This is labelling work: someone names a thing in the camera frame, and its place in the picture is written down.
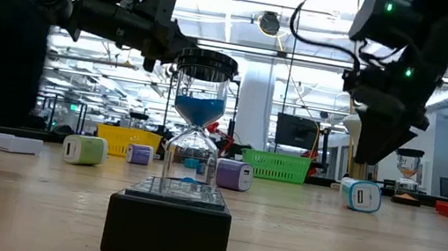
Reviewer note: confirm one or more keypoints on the black computer monitor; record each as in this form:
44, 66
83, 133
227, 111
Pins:
296, 131

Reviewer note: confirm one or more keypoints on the yellow plastic basket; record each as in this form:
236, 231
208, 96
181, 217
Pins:
119, 139

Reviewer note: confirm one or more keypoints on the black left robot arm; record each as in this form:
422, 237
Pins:
101, 22

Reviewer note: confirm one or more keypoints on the black round ceiling fixture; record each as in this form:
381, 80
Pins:
270, 23

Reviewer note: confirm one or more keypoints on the purple USB wall charger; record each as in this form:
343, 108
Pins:
141, 154
230, 174

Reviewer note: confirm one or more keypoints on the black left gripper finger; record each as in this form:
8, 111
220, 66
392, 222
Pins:
179, 38
175, 52

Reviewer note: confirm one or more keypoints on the black digital clock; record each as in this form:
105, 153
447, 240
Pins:
165, 232

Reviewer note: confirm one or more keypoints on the black overhead crossbar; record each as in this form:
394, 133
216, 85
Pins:
261, 51

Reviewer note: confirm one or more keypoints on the white bulb table lamp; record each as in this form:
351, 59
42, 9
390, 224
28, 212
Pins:
350, 126

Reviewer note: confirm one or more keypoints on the black hourglass white sand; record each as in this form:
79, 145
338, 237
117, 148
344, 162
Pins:
139, 115

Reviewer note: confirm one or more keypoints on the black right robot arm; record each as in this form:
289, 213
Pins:
421, 26

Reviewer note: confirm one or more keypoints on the green plastic basket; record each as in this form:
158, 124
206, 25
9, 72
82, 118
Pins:
275, 166

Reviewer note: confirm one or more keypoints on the blue USB wall charger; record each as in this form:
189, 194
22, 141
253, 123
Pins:
362, 195

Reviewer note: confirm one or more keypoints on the green USB wall charger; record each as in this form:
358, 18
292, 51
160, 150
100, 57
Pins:
89, 151

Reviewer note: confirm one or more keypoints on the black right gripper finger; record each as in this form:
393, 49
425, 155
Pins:
375, 139

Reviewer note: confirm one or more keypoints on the white digital clock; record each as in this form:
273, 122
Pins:
10, 143

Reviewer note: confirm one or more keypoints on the black hourglass blue sand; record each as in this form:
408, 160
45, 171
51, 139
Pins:
199, 110

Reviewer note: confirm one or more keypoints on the black hourglass orange sand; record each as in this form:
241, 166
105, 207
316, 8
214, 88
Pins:
410, 152

